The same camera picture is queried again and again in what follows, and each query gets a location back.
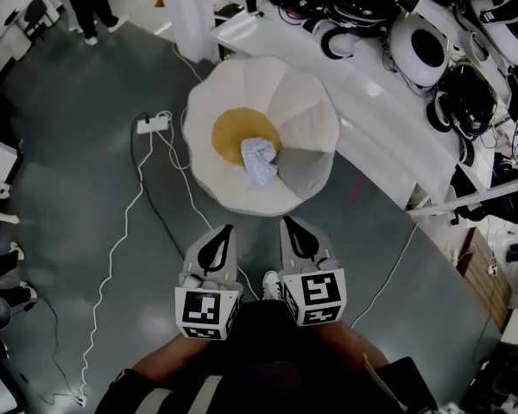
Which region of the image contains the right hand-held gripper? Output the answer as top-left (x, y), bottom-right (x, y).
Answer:
top-left (278, 216), bottom-right (345, 328)

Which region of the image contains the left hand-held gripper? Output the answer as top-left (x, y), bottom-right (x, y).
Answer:
top-left (174, 225), bottom-right (243, 342)

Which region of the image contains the blue white patterned cloth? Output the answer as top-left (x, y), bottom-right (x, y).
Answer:
top-left (240, 137), bottom-right (280, 190)

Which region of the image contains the white petal-shaped seat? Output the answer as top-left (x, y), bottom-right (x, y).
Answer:
top-left (181, 55), bottom-right (342, 216)

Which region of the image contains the person's left forearm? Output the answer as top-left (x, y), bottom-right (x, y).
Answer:
top-left (131, 333), bottom-right (204, 383)

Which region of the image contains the person's right forearm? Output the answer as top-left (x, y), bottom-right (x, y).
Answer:
top-left (317, 320), bottom-right (390, 367)

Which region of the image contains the person's white shoe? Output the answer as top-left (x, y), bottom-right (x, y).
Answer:
top-left (262, 269), bottom-right (282, 302)

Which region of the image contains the person's black clothing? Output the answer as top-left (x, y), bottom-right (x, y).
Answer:
top-left (93, 298), bottom-right (439, 414)

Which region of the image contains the white power strip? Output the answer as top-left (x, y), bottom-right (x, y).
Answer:
top-left (136, 112), bottom-right (173, 135)

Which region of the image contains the long white table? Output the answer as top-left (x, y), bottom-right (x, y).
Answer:
top-left (210, 13), bottom-right (459, 210)

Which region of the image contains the white dome with black oval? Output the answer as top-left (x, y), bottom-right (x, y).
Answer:
top-left (387, 14), bottom-right (452, 88)

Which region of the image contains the white pillar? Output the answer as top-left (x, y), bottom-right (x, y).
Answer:
top-left (171, 0), bottom-right (220, 63)

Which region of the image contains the white helmet shell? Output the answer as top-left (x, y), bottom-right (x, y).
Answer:
top-left (456, 0), bottom-right (518, 66)

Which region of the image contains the white cabinet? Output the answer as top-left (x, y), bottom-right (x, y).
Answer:
top-left (0, 0), bottom-right (66, 84)

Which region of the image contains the thin white cable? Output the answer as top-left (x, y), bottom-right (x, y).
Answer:
top-left (349, 222), bottom-right (420, 329)

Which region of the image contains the black floor cable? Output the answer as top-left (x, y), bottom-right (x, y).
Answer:
top-left (129, 111), bottom-right (186, 261)

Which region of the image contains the long white cable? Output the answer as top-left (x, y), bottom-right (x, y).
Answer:
top-left (79, 132), bottom-right (156, 407)

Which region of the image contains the thin black cable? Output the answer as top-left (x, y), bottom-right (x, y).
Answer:
top-left (37, 294), bottom-right (87, 405)

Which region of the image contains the white black ring headset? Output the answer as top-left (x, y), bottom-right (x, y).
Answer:
top-left (320, 27), bottom-right (356, 60)

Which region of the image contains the black device with cables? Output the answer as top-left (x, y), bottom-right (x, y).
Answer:
top-left (439, 63), bottom-right (501, 141)

